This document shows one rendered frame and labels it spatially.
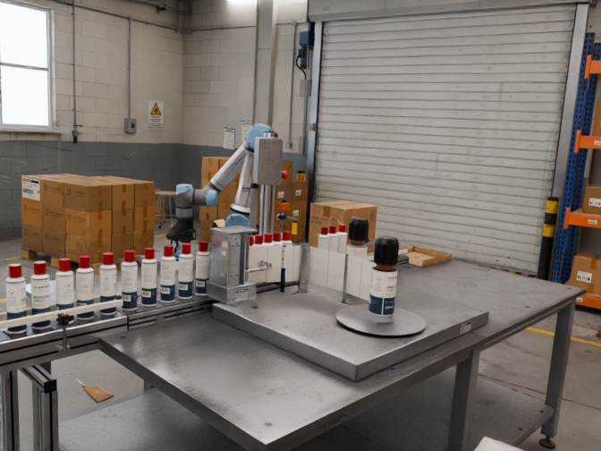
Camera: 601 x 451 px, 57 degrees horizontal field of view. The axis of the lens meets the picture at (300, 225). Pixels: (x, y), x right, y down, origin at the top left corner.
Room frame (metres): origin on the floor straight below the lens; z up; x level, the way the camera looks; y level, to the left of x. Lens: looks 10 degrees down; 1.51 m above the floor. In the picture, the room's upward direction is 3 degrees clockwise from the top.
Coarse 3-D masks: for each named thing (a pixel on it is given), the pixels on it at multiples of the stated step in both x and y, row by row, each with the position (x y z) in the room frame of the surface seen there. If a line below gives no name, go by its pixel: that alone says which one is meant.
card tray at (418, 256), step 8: (400, 248) 3.18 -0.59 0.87; (408, 248) 3.24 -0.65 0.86; (416, 248) 3.27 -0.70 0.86; (424, 248) 3.23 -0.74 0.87; (408, 256) 3.13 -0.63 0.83; (416, 256) 3.14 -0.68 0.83; (424, 256) 3.16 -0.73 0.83; (432, 256) 3.17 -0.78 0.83; (440, 256) 3.02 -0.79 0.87; (448, 256) 3.08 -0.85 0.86; (416, 264) 2.94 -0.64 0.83; (424, 264) 2.90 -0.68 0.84; (432, 264) 2.96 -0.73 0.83
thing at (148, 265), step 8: (152, 248) 1.86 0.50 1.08; (152, 256) 1.85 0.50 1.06; (144, 264) 1.84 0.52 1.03; (152, 264) 1.84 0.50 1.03; (144, 272) 1.84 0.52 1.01; (152, 272) 1.84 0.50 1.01; (144, 280) 1.84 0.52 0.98; (152, 280) 1.84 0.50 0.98; (144, 288) 1.84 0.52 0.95; (152, 288) 1.84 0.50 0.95; (144, 296) 1.84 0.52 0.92; (152, 296) 1.84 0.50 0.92; (144, 304) 1.84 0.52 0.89; (152, 304) 1.84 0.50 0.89
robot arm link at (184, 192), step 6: (180, 186) 2.57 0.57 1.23; (186, 186) 2.57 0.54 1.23; (180, 192) 2.56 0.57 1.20; (186, 192) 2.57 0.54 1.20; (192, 192) 2.57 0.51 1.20; (180, 198) 2.56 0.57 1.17; (186, 198) 2.56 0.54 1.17; (180, 204) 2.56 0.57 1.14; (186, 204) 2.57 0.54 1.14; (192, 204) 2.58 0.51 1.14
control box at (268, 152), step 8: (256, 144) 2.36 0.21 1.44; (264, 144) 2.26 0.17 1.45; (272, 144) 2.27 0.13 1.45; (280, 144) 2.28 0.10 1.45; (256, 152) 2.35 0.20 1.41; (264, 152) 2.27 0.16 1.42; (272, 152) 2.27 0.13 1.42; (280, 152) 2.28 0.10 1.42; (256, 160) 2.33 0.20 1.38; (264, 160) 2.27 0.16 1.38; (272, 160) 2.27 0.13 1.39; (280, 160) 2.28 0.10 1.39; (256, 168) 2.32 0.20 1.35; (264, 168) 2.27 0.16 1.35; (272, 168) 2.27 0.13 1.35; (280, 168) 2.28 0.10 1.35; (256, 176) 2.31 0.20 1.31; (264, 176) 2.27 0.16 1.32; (272, 176) 2.27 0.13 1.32; (280, 176) 2.28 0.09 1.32; (264, 184) 2.27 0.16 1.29; (272, 184) 2.27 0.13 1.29
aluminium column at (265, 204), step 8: (264, 136) 2.44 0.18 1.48; (264, 192) 2.44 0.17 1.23; (272, 192) 2.43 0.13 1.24; (264, 200) 2.44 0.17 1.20; (272, 200) 2.43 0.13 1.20; (264, 208) 2.44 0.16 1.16; (272, 208) 2.43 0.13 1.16; (264, 216) 2.42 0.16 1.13; (272, 216) 2.43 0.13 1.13; (264, 224) 2.42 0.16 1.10; (272, 224) 2.44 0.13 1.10; (264, 232) 2.42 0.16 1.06; (272, 232) 2.44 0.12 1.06; (272, 240) 2.44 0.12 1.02
